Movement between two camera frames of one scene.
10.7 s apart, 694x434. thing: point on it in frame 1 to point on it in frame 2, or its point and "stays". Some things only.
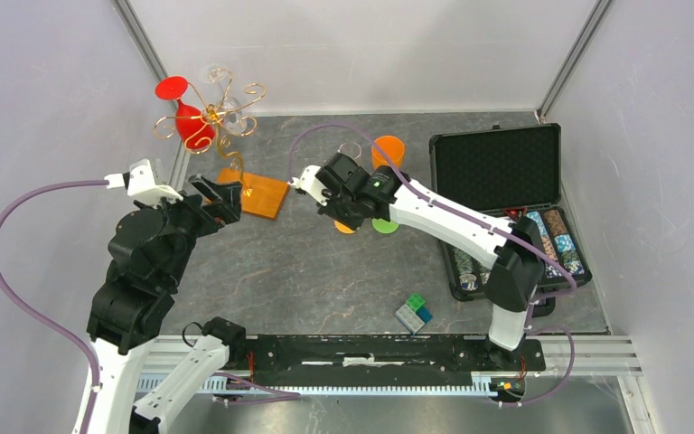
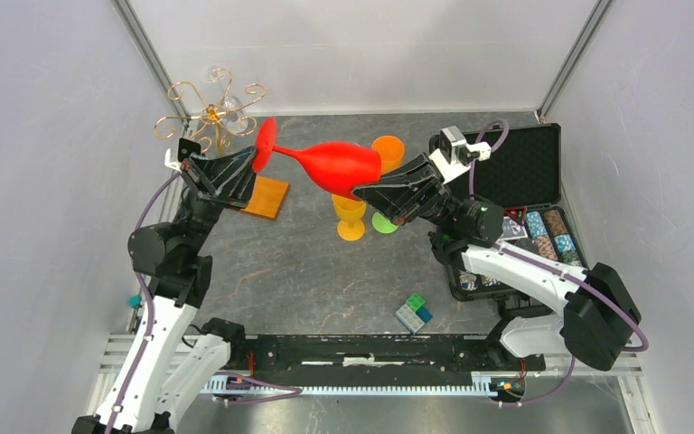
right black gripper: [328, 210] to [402, 197]
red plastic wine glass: [192, 128] to [339, 167]
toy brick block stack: [413, 315] stays
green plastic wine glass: [383, 226] stays
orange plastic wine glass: [393, 149] stays
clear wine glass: [233, 115] stays
